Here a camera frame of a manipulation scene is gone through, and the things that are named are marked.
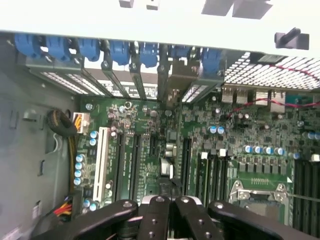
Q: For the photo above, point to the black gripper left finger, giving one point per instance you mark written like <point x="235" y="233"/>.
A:
<point x="155" y="220"/>

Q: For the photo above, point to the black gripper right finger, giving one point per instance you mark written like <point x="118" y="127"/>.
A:
<point x="197" y="222"/>

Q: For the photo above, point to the green installed RAM stick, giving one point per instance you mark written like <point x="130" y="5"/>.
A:
<point x="204" y="175"/>

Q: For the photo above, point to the black expansion slot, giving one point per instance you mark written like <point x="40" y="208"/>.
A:
<point x="120" y="162"/>
<point x="136" y="162"/>
<point x="186" y="160"/>

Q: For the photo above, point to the CPU socket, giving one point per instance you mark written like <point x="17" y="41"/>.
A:
<point x="260" y="200"/>

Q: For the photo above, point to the white expansion slot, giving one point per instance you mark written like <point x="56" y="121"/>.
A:
<point x="101" y="162"/>

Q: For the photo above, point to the green motherboard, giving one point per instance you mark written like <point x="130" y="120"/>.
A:
<point x="145" y="125"/>

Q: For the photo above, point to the thin locking lever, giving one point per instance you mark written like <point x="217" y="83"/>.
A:
<point x="305" y="198"/>

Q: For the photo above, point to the white power connector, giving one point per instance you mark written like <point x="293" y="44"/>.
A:
<point x="81" y="122"/>

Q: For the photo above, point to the perforated metal slot cover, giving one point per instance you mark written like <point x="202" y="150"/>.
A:
<point x="86" y="84"/>
<point x="137" y="82"/>
<point x="115" y="80"/>
<point x="62" y="82"/>
<point x="196" y="91"/>

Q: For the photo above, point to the silver port block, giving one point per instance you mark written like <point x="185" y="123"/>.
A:
<point x="233" y="95"/>
<point x="271" y="100"/>

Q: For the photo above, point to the black open PC case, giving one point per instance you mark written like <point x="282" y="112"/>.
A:
<point x="22" y="150"/>

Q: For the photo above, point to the blue slot retention clip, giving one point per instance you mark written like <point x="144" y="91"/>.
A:
<point x="26" y="45"/>
<point x="120" y="52"/>
<point x="88" y="48"/>
<point x="178" y="51"/>
<point x="56" y="48"/>
<point x="148" y="53"/>
<point x="211" y="62"/>

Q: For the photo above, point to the teal port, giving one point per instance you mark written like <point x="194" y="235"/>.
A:
<point x="302" y="100"/>

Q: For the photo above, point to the black case latch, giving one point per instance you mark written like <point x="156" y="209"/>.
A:
<point x="291" y="40"/>

